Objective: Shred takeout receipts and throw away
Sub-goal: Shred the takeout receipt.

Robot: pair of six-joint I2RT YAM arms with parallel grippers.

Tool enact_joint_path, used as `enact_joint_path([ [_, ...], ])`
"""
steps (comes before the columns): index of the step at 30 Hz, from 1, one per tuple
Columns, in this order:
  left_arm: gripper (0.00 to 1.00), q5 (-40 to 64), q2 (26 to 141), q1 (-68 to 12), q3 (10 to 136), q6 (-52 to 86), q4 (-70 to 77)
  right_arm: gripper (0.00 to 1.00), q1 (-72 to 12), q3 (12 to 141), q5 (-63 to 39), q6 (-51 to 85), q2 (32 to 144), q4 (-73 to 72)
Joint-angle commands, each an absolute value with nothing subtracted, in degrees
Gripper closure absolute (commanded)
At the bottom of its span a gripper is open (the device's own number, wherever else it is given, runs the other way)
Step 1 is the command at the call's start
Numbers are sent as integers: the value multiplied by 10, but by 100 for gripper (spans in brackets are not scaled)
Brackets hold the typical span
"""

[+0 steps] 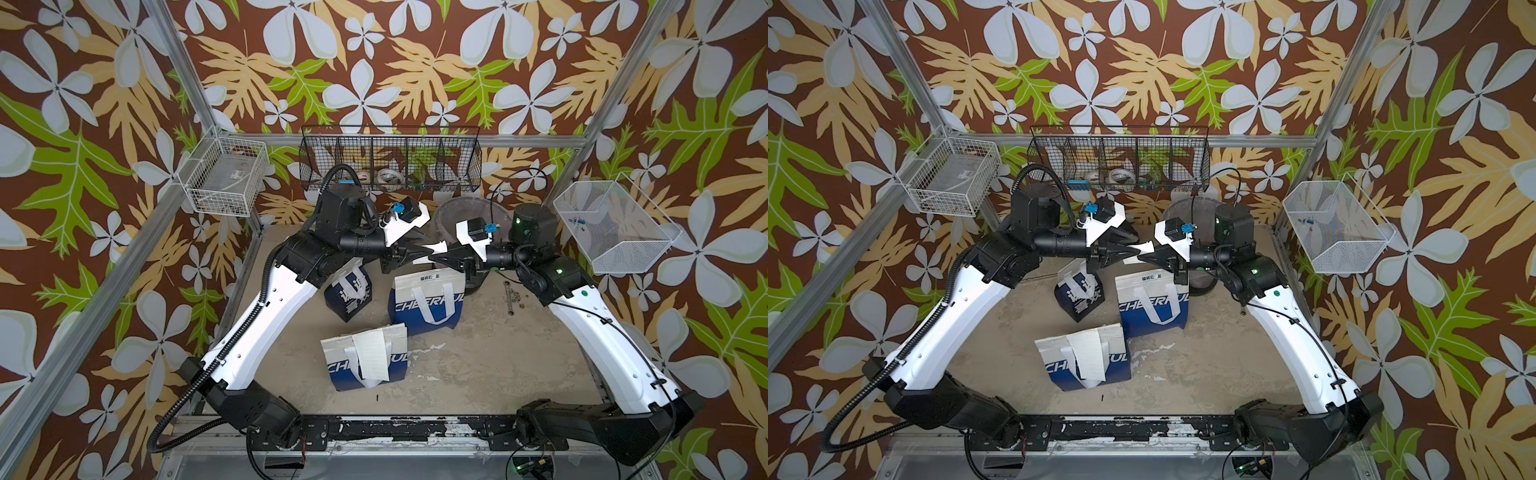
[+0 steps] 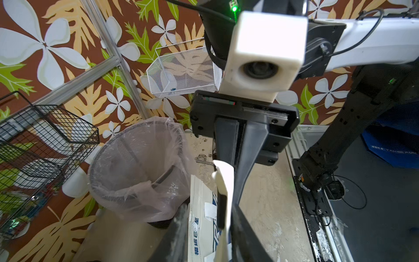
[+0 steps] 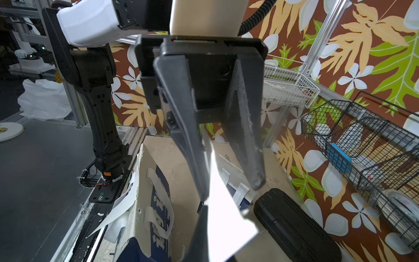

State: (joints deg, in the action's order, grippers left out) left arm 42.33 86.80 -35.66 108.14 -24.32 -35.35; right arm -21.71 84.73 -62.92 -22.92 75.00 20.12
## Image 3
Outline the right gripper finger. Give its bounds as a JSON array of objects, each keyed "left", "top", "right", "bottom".
[{"left": 183, "top": 205, "right": 209, "bottom": 262}]

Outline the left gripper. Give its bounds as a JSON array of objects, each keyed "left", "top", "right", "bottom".
[{"left": 135, "top": 34, "right": 268, "bottom": 202}]

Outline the white receipt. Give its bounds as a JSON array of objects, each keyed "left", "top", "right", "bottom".
[
  {"left": 203, "top": 134, "right": 259, "bottom": 262},
  {"left": 88, "top": 172, "right": 139, "bottom": 238}
]

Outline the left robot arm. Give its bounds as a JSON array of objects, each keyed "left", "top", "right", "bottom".
[{"left": 42, "top": 1, "right": 275, "bottom": 200}]

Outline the front blue takeout bag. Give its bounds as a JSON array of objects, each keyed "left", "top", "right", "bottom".
[{"left": 115, "top": 145, "right": 208, "bottom": 262}]

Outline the small middle blue bag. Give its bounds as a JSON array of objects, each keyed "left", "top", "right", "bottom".
[{"left": 217, "top": 155, "right": 256, "bottom": 210}]

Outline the blue item in black basket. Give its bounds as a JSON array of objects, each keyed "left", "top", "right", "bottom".
[{"left": 326, "top": 143, "right": 352, "bottom": 178}]

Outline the tape roll in basket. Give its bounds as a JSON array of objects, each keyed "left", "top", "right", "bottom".
[{"left": 377, "top": 190, "right": 419, "bottom": 233}]

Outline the white wire basket left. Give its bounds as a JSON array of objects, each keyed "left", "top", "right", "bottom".
[{"left": 263, "top": 65, "right": 320, "bottom": 108}]

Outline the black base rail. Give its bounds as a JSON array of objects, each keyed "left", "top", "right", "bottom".
[{"left": 67, "top": 173, "right": 132, "bottom": 262}]

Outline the black wire basket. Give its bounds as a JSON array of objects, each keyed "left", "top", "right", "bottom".
[{"left": 301, "top": 96, "right": 419, "bottom": 251}]

